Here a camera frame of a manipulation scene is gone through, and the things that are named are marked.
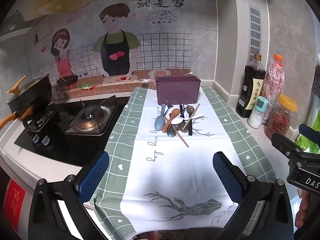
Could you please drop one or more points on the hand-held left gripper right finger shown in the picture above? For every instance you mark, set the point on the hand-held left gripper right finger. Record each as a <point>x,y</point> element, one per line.
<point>228,177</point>

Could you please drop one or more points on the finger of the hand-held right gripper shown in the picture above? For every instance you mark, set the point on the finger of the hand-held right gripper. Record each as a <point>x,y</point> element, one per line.
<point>310,132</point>
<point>285,143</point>

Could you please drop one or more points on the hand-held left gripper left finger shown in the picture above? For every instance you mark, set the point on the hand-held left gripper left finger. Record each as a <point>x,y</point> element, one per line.
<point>93,177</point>

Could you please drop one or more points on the wooden chopstick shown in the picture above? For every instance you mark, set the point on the wooden chopstick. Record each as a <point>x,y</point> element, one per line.
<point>192,117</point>
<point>182,137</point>

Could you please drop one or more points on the grey metal spoon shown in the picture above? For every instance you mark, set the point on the grey metal spoon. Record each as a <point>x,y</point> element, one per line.
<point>172,132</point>

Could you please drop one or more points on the white ceramic spoon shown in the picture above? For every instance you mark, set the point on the white ceramic spoon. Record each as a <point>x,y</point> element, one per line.
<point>178,120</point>

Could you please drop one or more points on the dark round metal spoon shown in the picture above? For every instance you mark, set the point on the dark round metal spoon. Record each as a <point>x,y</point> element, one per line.
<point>190,109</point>

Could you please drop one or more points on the wooden spoon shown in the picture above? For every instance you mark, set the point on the wooden spoon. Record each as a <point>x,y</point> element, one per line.
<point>175,112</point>

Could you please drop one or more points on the blue-grey plastic spoon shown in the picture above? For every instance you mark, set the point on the blue-grey plastic spoon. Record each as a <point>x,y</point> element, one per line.
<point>159,123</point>

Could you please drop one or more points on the purple utensil holder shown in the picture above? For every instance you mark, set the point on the purple utensil holder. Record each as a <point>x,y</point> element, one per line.
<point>178,90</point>

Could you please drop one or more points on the person's right hand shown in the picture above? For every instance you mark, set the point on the person's right hand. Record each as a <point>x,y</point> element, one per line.
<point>301,210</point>

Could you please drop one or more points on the green packet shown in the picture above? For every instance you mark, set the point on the green packet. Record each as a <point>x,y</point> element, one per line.
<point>307,142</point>

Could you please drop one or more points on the yellow-lidded chili jar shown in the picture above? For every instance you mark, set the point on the yellow-lidded chili jar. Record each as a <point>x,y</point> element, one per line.
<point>281,120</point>

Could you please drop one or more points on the blue-capped salt shaker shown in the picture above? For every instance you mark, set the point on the blue-capped salt shaker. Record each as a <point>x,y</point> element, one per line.
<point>257,115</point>

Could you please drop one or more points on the green checked white tablecloth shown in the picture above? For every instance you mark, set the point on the green checked white tablecloth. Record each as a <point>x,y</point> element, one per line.
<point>172,175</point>

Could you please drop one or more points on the black gas stove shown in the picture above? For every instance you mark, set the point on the black gas stove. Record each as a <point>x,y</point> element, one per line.
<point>82,120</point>

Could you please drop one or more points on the orange-capped chili bottle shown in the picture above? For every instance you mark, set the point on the orange-capped chili bottle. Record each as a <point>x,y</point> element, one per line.
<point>275,80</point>

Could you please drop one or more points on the dark soy sauce bottle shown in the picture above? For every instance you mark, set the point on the dark soy sauce bottle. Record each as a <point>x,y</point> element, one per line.
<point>251,90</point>

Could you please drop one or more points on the red sticker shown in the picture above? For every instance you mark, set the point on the red sticker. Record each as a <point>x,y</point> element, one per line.
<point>15,205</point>

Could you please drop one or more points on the white vent grille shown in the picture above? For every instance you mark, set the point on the white vent grille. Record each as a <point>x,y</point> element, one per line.
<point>255,32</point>

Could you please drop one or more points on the range hood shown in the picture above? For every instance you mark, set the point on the range hood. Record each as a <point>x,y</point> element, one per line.
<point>37,10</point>

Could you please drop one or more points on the cartoon wall poster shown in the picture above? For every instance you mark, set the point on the cartoon wall poster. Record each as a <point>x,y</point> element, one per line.
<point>112,42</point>

